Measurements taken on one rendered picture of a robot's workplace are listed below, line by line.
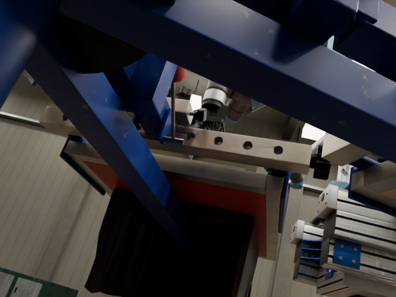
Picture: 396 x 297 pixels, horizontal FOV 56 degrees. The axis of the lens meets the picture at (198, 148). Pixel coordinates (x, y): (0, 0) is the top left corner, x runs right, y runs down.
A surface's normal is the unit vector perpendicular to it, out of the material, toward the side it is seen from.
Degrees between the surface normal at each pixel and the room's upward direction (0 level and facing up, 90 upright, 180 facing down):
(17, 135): 90
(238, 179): 90
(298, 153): 90
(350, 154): 180
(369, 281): 90
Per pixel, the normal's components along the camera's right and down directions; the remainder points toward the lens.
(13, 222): -0.01, -0.44
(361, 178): -0.91, -0.37
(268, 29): 0.33, -0.33
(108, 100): 0.95, 0.15
